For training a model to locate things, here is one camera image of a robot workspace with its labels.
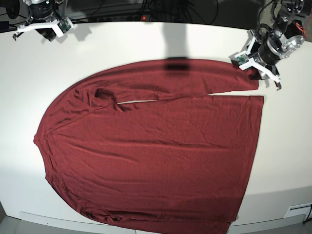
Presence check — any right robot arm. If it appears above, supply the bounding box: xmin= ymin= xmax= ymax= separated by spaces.
xmin=13 ymin=0 xmax=74 ymax=41

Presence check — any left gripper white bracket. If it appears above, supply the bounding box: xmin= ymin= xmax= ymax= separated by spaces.
xmin=229 ymin=29 xmax=281 ymax=90

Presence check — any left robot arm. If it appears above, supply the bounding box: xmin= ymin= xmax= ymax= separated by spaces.
xmin=232 ymin=0 xmax=312 ymax=90

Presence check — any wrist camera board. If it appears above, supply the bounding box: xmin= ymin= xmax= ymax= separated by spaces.
xmin=234 ymin=53 xmax=249 ymax=66
xmin=58 ymin=17 xmax=74 ymax=34

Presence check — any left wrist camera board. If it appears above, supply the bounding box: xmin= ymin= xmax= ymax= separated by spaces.
xmin=234 ymin=53 xmax=249 ymax=66

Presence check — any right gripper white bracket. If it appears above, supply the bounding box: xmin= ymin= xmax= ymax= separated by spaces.
xmin=13 ymin=12 xmax=66 ymax=40

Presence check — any white power strip red switch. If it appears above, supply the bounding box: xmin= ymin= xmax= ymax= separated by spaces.
xmin=95 ymin=15 xmax=149 ymax=22

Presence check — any black cable at table corner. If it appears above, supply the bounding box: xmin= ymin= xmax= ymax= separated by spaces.
xmin=302 ymin=204 xmax=312 ymax=225

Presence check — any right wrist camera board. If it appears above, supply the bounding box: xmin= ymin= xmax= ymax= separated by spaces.
xmin=58 ymin=17 xmax=74 ymax=34

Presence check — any dark red long-sleeve shirt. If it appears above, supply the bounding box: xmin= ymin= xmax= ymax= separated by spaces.
xmin=34 ymin=59 xmax=264 ymax=234

